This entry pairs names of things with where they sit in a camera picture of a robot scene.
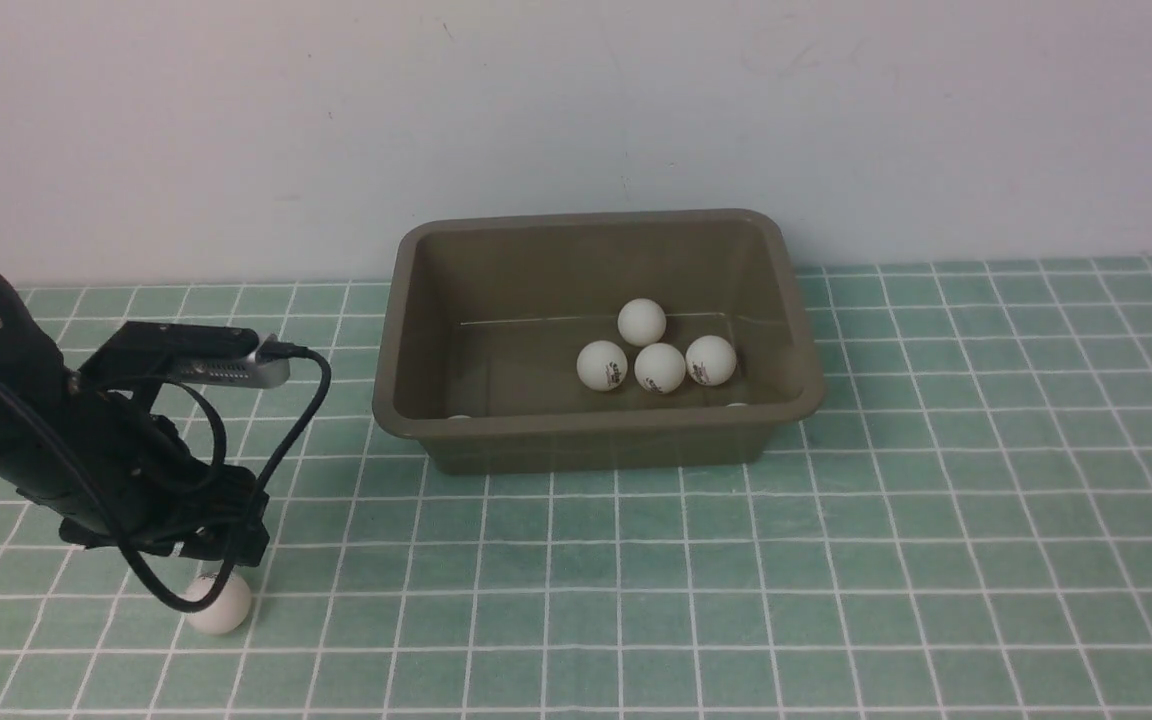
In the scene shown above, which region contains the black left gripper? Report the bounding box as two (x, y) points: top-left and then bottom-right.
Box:
(0, 392), (270, 568)

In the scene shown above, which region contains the brown plastic bin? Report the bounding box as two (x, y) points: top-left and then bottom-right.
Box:
(372, 209), (827, 475)

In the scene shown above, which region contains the white logo ping-pong ball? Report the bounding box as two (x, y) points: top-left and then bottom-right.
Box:
(183, 571), (253, 635)
(576, 340), (628, 392)

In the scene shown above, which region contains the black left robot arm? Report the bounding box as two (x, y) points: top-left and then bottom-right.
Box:
(0, 274), (289, 566)

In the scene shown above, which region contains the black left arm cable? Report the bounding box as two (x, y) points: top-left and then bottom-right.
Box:
(0, 340), (333, 614)

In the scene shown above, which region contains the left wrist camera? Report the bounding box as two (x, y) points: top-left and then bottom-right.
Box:
(78, 323), (291, 389)

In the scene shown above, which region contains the green checkered tablecloth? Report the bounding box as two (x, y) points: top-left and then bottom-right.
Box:
(0, 256), (1152, 719)

